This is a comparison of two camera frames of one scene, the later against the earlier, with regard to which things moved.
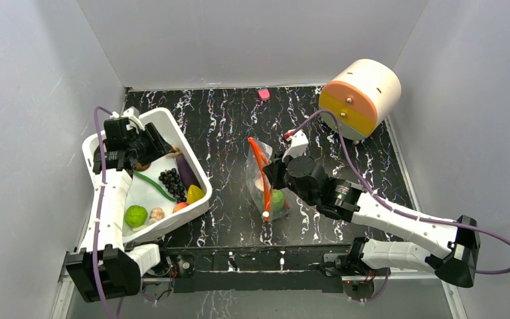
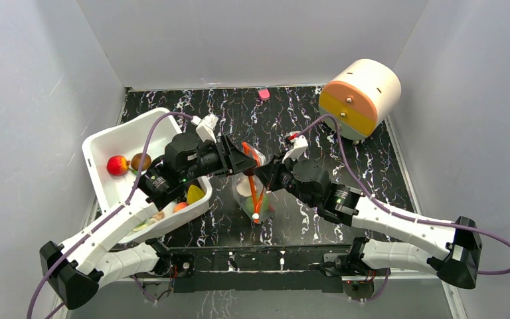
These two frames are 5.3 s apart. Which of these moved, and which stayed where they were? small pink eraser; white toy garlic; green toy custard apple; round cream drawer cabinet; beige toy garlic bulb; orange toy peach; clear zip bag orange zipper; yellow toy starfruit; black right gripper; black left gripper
Moved: clear zip bag orange zipper; white toy garlic; black left gripper; green toy custard apple
Stayed: small pink eraser; orange toy peach; yellow toy starfruit; black right gripper; round cream drawer cabinet; beige toy garlic bulb
